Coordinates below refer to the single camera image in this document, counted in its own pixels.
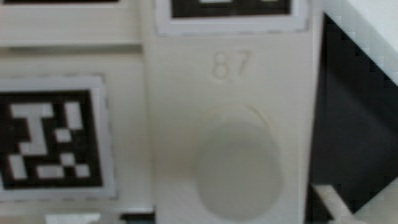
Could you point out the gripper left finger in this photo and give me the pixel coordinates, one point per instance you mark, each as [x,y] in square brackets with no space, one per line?
[101,217]

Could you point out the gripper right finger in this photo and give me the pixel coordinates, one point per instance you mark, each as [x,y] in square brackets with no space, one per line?
[325,207]

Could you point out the white chair seat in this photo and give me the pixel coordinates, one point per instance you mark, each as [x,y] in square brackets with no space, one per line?
[73,133]

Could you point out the white chair back frame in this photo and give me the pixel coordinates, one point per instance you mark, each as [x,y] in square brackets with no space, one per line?
[270,91]

